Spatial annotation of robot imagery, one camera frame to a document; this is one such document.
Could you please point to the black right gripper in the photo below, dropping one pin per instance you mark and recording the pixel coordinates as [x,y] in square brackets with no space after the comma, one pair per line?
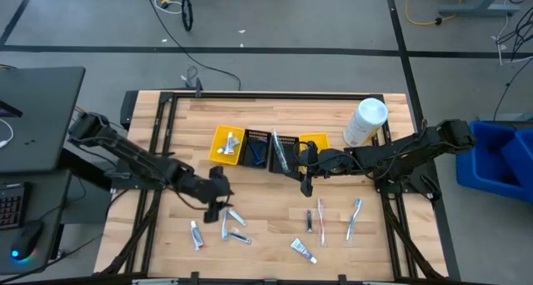
[333,162]

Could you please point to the red toothbrush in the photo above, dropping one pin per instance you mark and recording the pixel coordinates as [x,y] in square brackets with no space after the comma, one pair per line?
[321,222]

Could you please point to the pale blue toothbrush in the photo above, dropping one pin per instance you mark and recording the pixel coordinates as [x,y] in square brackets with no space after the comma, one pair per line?
[225,228]

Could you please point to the black lit computer mouse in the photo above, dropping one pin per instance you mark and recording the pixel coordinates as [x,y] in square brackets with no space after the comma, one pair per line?
[27,239]

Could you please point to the grey metal stand base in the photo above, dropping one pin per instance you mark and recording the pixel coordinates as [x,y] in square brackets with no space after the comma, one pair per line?
[479,8]

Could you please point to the dark grey low desk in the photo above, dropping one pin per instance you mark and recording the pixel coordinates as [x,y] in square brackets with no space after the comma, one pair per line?
[46,201]

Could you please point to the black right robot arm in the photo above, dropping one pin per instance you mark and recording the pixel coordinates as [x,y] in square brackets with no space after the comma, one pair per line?
[399,149]

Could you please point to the white wipes canister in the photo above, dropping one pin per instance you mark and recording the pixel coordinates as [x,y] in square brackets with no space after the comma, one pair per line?
[366,118]

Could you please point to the yellow plastic bin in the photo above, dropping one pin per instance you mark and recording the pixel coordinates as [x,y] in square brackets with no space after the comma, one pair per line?
[218,151]
[318,140]

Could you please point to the dark flat device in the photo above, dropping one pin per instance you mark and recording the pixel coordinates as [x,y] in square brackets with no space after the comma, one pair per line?
[10,108]

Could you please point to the green toothbrush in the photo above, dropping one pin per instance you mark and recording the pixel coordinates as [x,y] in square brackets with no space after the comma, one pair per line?
[281,153]

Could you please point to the large blue storage bin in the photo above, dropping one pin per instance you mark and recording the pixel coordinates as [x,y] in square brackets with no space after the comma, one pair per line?
[479,164]

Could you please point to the small silver grey tube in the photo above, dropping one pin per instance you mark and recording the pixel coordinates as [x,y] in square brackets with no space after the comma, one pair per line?
[309,220]

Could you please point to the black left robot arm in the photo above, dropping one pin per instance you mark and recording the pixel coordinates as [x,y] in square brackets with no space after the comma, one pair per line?
[137,156]

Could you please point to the small white pink tube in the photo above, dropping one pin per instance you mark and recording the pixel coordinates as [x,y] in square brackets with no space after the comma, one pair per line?
[236,142]

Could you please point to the black metal table frame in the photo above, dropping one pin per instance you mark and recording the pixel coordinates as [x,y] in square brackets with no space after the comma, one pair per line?
[270,96]

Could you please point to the black mesh plastic bin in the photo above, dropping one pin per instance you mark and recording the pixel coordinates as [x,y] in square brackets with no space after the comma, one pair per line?
[293,145]
[266,137]

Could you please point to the white blue toothpaste tube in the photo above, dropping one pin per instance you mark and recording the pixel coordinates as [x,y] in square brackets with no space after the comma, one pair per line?
[302,250]

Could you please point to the black desk top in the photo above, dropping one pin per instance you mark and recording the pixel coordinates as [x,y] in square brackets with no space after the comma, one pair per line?
[41,118]

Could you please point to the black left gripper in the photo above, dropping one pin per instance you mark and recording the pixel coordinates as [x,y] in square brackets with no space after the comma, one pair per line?
[206,189]

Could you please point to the white toothpaste tube red cap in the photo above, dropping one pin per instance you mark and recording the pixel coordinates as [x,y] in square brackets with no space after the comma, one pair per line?
[197,236]

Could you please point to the small blue storage bin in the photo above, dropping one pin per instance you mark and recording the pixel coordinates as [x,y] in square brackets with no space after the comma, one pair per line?
[520,156]

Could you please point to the black computer keyboard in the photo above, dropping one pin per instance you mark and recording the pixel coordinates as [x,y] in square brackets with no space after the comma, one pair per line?
[10,206]

